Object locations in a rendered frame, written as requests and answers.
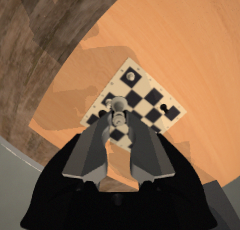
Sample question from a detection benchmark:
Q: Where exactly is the black and cream chessboard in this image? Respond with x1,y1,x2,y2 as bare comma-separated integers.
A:
80,57,187,152

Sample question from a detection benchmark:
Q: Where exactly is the white pawn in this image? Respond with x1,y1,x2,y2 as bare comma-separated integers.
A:
126,72,135,81
106,98,112,109

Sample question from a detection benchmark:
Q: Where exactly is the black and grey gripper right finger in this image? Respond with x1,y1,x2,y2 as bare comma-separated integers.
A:
124,110,218,230

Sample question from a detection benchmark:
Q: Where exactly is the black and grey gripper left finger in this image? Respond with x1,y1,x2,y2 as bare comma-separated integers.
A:
20,110,114,230

